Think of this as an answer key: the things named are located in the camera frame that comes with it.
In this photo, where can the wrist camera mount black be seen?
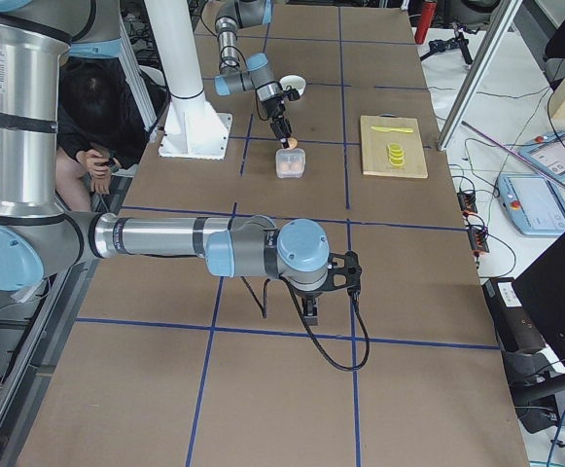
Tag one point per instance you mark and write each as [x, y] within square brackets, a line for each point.
[344, 272]

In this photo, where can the yellow plastic knife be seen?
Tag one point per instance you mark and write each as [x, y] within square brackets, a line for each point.
[385, 129]

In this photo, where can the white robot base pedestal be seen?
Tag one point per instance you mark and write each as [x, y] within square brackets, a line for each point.
[192, 129]

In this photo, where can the clear plastic egg carton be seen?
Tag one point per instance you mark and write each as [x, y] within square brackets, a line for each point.
[290, 155]

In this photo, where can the reacher grabber stick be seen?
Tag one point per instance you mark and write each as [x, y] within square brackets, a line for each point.
[535, 167]

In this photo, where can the teach pendant near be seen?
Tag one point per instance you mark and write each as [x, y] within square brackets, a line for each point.
[532, 203]

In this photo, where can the teach pendant far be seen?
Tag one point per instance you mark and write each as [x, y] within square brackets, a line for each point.
[548, 151]

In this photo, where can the red cylinder bottle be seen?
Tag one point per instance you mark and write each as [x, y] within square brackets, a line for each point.
[425, 20]

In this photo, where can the bamboo cutting board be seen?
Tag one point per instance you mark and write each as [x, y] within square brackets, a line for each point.
[375, 160]

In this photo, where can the seated person black jacket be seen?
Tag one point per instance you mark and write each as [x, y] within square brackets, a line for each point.
[100, 129]

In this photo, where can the black tripod clamp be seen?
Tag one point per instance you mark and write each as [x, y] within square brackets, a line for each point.
[457, 42]

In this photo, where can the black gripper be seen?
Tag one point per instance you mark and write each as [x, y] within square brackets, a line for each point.
[275, 108]
[307, 295]

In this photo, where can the black computer box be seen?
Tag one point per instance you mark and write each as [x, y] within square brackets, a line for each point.
[529, 317]

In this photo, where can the white round bowl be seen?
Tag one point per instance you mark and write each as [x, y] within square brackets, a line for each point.
[293, 83]

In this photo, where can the teach pendant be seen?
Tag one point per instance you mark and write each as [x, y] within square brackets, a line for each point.
[548, 151]
[532, 203]

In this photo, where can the aluminium frame post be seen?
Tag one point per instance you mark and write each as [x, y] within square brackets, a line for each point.
[490, 44]

